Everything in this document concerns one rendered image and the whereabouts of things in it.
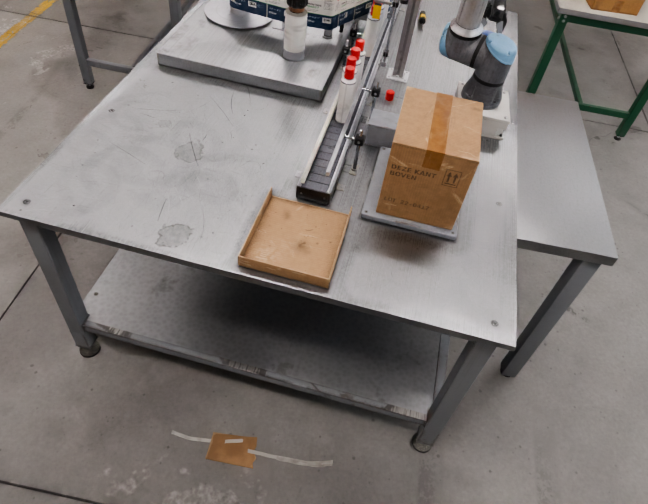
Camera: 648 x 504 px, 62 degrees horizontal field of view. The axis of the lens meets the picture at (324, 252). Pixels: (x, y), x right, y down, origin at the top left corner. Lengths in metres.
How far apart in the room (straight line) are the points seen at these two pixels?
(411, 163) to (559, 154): 0.82
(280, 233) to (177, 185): 0.38
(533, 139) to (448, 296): 0.90
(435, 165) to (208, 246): 0.68
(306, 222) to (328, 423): 0.89
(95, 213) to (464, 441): 1.58
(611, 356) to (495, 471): 0.85
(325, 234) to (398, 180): 0.27
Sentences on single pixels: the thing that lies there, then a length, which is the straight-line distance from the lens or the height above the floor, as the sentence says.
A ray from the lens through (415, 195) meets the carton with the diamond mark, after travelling 1.61.
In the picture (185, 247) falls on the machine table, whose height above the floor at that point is 0.83.
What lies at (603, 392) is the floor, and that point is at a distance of 2.66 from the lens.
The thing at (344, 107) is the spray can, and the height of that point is 0.95.
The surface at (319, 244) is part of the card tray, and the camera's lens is 1.57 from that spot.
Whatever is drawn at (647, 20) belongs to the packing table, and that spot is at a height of 0.78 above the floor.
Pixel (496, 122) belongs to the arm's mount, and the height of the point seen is 0.90.
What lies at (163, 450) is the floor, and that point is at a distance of 2.16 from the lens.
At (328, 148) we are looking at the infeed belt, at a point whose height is 0.88.
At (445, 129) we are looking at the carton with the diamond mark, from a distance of 1.60.
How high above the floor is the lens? 1.99
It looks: 48 degrees down
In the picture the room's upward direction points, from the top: 9 degrees clockwise
